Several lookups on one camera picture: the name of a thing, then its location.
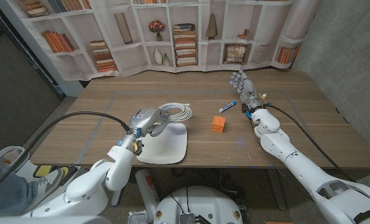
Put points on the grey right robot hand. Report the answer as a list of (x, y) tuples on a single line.
[(249, 92)]

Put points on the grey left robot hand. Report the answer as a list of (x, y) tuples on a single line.
[(145, 119)]

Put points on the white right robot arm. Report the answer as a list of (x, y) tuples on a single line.
[(296, 161)]

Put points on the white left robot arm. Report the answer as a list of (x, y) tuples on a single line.
[(88, 186)]

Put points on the blue and white marker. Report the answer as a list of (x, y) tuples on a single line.
[(227, 106)]

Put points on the white square paper plate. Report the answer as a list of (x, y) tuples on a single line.
[(169, 146)]

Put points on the orange block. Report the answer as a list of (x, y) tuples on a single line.
[(218, 124)]

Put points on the printed bookshelf backdrop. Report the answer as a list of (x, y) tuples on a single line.
[(135, 56)]

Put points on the white cylinder with orange label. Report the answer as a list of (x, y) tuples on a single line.
[(145, 189)]

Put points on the white table leg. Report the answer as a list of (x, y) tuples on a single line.
[(116, 199), (278, 193)]

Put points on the silver foil tray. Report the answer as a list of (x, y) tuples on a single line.
[(138, 217)]

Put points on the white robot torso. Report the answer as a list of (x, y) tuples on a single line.
[(200, 202)]

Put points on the yellow and black floor object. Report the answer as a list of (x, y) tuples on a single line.
[(43, 171)]

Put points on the white plastic chair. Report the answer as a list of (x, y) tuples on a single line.
[(23, 152)]

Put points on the dark grey partition panel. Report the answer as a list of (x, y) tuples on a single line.
[(10, 93)]

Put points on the person in blue jeans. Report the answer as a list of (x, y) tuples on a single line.
[(4, 193)]

